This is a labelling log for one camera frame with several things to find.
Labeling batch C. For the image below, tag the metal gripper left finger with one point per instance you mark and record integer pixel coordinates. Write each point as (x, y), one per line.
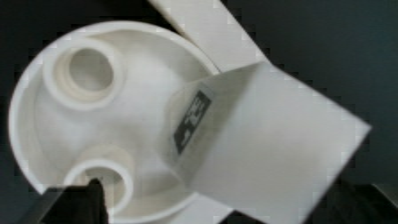
(70, 205)

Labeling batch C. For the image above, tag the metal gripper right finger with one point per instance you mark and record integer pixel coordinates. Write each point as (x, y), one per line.
(354, 205)

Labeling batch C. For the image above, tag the white stool leg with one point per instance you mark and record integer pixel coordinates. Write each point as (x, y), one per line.
(262, 138)

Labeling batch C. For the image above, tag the white round stool seat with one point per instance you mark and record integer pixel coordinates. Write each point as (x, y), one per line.
(93, 117)

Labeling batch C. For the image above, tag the white right rail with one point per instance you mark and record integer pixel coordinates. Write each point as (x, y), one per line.
(205, 23)

